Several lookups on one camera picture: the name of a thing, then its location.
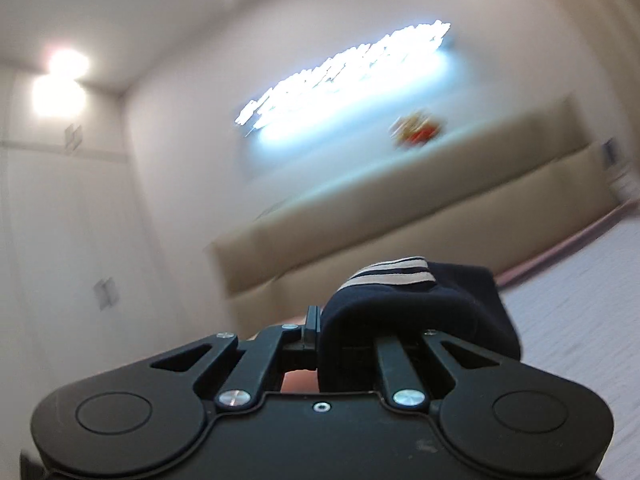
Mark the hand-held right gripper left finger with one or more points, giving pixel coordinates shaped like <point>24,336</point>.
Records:
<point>313,330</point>

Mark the navy sweater with striped cuff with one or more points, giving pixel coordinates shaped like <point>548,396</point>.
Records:
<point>400,305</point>

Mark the pink bed sheet edge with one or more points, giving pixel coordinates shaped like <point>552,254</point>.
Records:
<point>560,250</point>

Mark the floral quilted bedspread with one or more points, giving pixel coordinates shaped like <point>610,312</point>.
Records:
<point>575,320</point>

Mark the bright window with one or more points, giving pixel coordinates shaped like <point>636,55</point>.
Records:
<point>345,77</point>

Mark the white wardrobe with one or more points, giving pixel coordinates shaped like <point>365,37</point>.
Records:
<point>55,220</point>

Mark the beige padded headboard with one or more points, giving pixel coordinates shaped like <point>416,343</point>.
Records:
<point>400,200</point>

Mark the orange plush toy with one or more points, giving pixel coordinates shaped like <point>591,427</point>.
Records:
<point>417,130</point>

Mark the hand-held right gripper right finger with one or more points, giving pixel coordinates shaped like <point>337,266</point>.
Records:
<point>396,362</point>

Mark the ceiling spot light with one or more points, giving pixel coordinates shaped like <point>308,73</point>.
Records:
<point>69,62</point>

